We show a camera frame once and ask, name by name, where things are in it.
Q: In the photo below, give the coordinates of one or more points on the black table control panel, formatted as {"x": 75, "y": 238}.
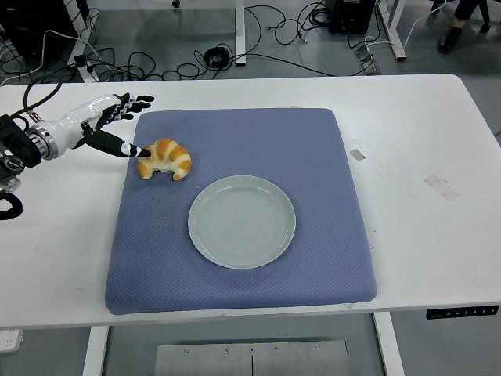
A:
{"x": 462, "y": 312}

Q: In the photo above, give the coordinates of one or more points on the small clear tape piece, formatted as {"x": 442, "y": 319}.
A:
{"x": 357, "y": 154}

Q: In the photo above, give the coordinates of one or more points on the black computer case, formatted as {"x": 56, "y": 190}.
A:
{"x": 352, "y": 15}

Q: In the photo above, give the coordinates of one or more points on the white power strip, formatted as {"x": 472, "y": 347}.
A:
{"x": 9, "y": 341}

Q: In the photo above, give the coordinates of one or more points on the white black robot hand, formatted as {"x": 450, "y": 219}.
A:
{"x": 78, "y": 121}

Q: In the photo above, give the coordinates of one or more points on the large clear tape piece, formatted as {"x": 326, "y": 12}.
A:
{"x": 441, "y": 187}

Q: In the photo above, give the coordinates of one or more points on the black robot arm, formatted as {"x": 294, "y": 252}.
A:
{"x": 15, "y": 145}

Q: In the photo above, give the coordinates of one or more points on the grey foot pedal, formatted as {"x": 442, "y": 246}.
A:
{"x": 367, "y": 58}

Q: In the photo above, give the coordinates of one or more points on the striped croissant bread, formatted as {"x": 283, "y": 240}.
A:
{"x": 168, "y": 154}

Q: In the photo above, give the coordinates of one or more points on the black power adapter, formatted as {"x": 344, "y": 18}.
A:
{"x": 80, "y": 61}

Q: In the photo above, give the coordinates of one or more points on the white desk leg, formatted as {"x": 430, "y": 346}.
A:
{"x": 87, "y": 77}
{"x": 395, "y": 35}
{"x": 240, "y": 31}

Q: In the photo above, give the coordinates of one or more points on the grey metal plate with screws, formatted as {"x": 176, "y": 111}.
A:
{"x": 203, "y": 360}

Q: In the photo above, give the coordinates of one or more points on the large black equipment box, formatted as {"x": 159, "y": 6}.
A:
{"x": 35, "y": 23}

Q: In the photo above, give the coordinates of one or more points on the blue quilted mat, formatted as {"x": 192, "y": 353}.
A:
{"x": 274, "y": 137}

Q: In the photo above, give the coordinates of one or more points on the white table leg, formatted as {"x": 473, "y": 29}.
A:
{"x": 94, "y": 352}
{"x": 389, "y": 348}

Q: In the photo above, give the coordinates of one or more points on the grey round plate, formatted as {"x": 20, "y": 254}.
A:
{"x": 242, "y": 223}

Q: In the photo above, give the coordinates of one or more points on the person's leg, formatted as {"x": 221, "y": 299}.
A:
{"x": 450, "y": 39}

